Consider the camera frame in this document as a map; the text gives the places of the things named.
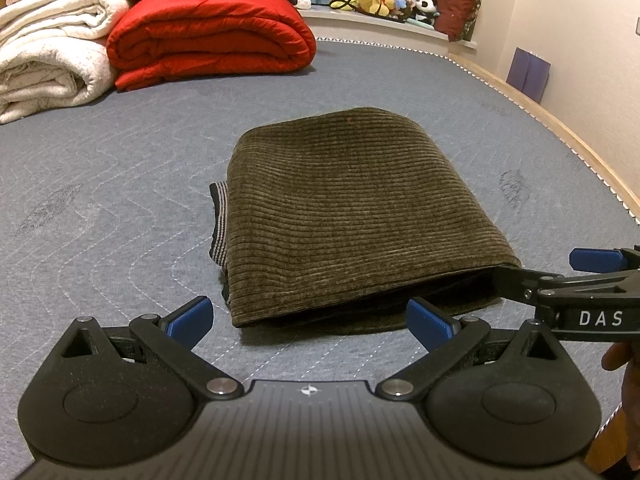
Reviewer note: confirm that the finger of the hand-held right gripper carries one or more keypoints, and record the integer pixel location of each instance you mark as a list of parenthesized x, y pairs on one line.
[(595, 259), (515, 282)]

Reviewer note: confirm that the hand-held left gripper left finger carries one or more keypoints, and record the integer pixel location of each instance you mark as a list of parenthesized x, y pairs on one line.
[(189, 321)]

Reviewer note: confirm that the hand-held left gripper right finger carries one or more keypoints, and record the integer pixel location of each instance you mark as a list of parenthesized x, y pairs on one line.
[(430, 322)]

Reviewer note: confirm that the person's right hand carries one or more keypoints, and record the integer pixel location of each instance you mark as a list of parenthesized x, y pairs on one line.
[(631, 400)]

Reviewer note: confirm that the blue-grey quilted mattress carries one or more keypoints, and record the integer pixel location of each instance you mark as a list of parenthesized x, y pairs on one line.
[(125, 175)]

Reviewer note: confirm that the purple folder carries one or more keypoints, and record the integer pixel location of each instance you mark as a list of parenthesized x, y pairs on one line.
[(529, 75)]

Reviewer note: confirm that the dark red pillow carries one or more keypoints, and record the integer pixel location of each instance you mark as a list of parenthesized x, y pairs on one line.
[(457, 10)]

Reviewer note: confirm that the red folded quilt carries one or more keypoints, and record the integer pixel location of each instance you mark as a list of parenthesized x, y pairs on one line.
[(210, 35)]

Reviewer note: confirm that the panda plush toy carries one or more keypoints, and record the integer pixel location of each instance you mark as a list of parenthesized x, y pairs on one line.
[(425, 9)]

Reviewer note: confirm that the white window ledge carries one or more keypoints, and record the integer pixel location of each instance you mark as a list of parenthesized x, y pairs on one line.
[(370, 25)]

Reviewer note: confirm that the cream folded blanket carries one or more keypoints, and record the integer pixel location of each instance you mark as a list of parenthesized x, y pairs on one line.
[(50, 55)]

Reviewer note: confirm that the yellow plush with red ribbon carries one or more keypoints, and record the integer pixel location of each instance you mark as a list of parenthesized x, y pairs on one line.
[(372, 0)]

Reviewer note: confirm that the small yellow plush toy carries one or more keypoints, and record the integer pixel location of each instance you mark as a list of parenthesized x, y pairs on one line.
[(342, 1)]

